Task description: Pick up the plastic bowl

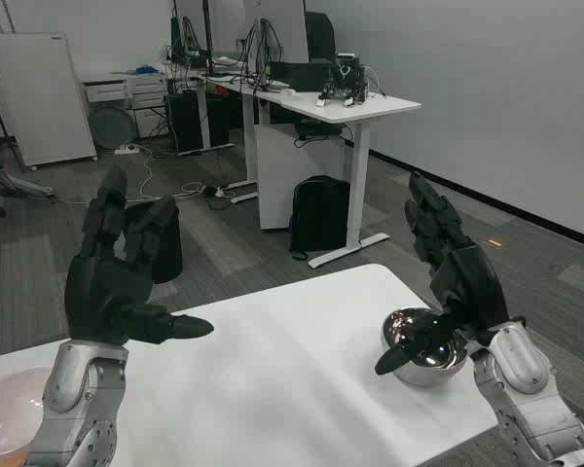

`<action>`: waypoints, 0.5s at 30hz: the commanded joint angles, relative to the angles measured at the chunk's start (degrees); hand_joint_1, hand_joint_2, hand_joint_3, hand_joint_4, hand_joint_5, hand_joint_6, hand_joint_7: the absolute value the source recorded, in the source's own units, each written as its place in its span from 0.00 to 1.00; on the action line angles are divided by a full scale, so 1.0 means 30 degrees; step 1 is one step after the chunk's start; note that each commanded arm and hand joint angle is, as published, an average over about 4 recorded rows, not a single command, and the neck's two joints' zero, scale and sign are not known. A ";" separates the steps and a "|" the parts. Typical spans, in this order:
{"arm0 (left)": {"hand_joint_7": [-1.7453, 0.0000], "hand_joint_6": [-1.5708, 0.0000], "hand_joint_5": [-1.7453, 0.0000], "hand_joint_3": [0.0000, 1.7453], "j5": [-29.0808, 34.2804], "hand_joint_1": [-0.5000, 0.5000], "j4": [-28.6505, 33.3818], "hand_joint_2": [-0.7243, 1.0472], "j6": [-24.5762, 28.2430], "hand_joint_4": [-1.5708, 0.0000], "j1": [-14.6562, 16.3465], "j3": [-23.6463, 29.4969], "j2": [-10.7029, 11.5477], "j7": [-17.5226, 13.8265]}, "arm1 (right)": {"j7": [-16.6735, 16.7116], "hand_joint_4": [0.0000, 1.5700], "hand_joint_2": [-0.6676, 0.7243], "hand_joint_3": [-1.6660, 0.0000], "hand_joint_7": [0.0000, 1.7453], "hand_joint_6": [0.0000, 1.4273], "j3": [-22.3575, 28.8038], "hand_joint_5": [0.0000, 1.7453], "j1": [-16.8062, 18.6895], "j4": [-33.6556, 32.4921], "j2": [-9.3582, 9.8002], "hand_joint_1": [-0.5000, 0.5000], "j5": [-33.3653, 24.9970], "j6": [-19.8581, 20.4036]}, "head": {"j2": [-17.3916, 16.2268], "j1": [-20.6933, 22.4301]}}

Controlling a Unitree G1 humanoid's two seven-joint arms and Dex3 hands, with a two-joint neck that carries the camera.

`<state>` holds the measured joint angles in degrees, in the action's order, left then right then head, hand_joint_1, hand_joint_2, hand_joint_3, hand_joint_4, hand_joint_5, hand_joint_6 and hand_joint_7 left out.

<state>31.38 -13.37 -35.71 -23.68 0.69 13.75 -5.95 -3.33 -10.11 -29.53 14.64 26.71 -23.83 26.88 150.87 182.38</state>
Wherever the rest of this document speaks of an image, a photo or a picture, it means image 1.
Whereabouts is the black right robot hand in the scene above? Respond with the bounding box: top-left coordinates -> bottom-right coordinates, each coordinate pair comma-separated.
373,170 -> 527,376

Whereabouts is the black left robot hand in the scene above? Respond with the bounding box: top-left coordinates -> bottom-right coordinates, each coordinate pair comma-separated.
63,164 -> 215,347

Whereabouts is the white and orange plastic bowl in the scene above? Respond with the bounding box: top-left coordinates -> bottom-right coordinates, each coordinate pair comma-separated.
0,365 -> 55,461

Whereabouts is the shiny metal bowl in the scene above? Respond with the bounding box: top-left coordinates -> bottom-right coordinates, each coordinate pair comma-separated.
380,305 -> 470,388

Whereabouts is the black trash bin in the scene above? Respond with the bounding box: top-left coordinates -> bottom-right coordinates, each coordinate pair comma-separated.
116,203 -> 184,285

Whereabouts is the grey round disc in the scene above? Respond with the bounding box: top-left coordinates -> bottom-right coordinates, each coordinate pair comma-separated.
88,105 -> 138,151

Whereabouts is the black backpack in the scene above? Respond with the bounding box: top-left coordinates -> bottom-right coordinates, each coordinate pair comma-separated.
289,174 -> 351,262

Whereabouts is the black computer tower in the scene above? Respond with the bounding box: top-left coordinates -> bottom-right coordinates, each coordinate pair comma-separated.
206,94 -> 244,147
166,91 -> 205,155

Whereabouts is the white drawer cabinet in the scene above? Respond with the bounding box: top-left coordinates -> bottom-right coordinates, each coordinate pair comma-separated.
82,72 -> 169,140

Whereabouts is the white rolling whiteboard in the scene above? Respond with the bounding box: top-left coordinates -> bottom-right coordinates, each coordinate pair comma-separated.
0,32 -> 98,171

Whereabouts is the white desk side panel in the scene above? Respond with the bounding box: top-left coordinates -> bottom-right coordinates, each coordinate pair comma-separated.
257,121 -> 347,231

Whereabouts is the white standing desk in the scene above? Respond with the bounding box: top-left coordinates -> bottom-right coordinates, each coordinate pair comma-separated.
223,85 -> 422,269

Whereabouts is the small black robot device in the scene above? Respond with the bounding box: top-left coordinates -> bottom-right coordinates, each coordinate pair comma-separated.
315,53 -> 371,107

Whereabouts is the black box computer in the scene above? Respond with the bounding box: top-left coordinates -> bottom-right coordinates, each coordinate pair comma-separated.
267,58 -> 337,92

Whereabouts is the black-stand monitor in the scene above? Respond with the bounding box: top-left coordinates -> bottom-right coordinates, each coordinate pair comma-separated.
172,0 -> 213,74

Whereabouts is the black office chair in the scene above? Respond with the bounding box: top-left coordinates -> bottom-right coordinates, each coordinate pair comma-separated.
304,10 -> 338,63

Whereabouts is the white-backed monitor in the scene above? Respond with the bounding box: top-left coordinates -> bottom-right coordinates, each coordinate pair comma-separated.
245,0 -> 310,93

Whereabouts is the grey metal stand frame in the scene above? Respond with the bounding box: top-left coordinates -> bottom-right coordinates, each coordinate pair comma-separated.
0,145 -> 57,203

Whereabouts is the white floor cable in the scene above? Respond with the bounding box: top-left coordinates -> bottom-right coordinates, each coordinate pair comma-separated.
126,144 -> 205,203

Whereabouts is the black under-desk cable bundle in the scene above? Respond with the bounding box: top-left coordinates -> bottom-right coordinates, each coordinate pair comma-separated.
293,121 -> 346,149

